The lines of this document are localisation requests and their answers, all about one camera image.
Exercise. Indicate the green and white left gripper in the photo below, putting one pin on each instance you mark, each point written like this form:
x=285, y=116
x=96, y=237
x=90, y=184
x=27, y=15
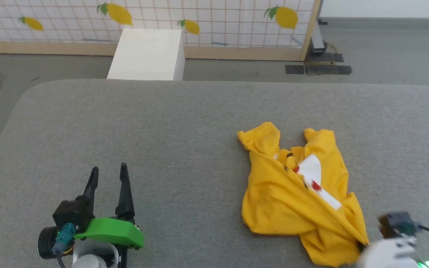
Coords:
x=112, y=230

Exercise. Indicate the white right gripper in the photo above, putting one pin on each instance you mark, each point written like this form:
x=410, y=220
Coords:
x=385, y=254

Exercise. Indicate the yellow tiger face t-shirt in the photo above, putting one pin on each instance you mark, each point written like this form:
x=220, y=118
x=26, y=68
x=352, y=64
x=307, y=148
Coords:
x=281, y=201

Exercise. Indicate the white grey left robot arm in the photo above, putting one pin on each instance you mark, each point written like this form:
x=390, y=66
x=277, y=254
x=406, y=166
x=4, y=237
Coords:
x=89, y=261

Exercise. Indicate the white box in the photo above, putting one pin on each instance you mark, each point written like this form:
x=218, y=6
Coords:
x=147, y=56

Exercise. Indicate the lemon print grid partition screen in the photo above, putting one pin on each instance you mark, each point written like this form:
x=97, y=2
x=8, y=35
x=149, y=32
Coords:
x=214, y=22

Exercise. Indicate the small black floor tape patch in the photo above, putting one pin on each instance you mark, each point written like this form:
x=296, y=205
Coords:
x=294, y=69

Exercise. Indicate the grey metal stand leg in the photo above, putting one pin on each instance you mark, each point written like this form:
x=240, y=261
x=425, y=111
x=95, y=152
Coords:
x=317, y=41

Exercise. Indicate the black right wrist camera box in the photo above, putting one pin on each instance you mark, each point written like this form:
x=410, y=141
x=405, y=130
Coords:
x=399, y=224

